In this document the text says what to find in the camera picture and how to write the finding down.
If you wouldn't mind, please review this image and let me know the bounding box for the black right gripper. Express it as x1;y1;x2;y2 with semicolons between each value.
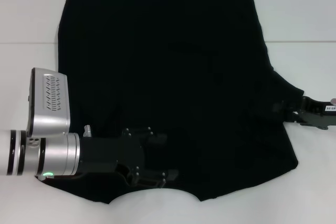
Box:
272;95;336;130

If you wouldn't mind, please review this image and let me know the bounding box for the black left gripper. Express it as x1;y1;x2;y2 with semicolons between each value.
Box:
78;125;181;190

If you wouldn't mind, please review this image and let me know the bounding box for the black shirt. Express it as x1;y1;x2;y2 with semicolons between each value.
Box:
36;0;305;206

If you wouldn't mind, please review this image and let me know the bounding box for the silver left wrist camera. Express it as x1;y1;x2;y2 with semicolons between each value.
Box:
27;67;71;138

